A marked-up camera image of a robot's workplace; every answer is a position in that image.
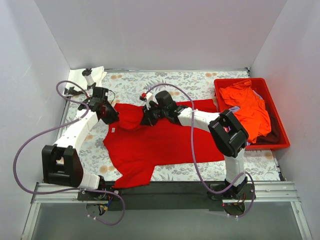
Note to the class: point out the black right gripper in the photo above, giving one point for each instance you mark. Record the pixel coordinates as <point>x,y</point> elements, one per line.
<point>148,115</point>

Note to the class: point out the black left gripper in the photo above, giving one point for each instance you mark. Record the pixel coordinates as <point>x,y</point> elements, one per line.
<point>81,91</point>

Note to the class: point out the red t shirt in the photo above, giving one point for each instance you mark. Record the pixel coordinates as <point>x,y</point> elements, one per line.
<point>135,150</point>

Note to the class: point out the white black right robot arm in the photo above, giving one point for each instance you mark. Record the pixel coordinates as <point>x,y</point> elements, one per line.
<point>229,136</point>

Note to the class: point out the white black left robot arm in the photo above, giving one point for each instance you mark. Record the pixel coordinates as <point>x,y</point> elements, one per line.
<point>61,164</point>

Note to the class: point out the floral table cloth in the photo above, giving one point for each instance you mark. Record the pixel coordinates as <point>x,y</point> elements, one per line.
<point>126,85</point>

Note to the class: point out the white black printed t shirt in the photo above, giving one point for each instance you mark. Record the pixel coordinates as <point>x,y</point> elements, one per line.
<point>85,78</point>

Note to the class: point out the lavender t shirt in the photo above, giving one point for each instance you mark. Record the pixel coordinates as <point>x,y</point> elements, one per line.
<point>246,100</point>

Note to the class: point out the orange t shirt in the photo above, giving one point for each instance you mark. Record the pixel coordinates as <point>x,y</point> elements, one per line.
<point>256,123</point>

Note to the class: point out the red plastic bin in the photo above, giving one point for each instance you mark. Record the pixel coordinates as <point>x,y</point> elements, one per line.
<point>259,85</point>

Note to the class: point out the dark maroon t shirt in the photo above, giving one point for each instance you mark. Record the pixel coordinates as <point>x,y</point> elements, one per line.
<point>273,137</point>

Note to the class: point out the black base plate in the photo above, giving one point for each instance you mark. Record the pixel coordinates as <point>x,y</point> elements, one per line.
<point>173,195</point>

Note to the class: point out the aluminium frame rail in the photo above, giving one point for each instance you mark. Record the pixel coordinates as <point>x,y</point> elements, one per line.
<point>275,214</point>

